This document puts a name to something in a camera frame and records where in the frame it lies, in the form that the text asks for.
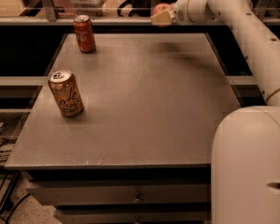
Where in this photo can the drawer with knob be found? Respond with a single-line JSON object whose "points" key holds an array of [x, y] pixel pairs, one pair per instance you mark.
{"points": [[163, 213], [61, 193]]}

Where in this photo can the grey drawer cabinet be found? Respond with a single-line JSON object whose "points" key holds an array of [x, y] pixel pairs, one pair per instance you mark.
{"points": [[152, 103]]}

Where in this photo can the upper drawer with knob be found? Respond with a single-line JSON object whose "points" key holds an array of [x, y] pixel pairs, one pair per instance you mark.
{"points": [[61, 193]]}

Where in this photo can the red apple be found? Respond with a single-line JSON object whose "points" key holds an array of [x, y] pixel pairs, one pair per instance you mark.
{"points": [[162, 8]]}

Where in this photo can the lower drawer with knob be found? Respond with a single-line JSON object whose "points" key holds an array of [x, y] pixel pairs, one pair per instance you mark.
{"points": [[163, 213]]}

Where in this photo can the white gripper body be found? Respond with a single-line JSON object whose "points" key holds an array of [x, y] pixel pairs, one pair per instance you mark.
{"points": [[179, 13]]}

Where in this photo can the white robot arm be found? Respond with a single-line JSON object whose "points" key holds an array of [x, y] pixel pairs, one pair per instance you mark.
{"points": [[245, 163]]}

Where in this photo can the grey metal railing shelf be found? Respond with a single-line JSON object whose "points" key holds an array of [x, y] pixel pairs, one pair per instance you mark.
{"points": [[68, 16]]}

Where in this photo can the orange LaCroix can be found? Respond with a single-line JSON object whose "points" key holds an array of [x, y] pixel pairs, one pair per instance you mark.
{"points": [[64, 88]]}

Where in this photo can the grey side bench rail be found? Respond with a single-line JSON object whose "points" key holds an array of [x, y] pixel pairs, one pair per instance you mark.
{"points": [[18, 95]]}

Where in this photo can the red cola can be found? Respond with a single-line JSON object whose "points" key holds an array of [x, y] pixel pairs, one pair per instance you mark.
{"points": [[84, 33]]}

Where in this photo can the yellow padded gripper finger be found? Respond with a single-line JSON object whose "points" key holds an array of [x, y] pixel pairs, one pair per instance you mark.
{"points": [[162, 19]]}

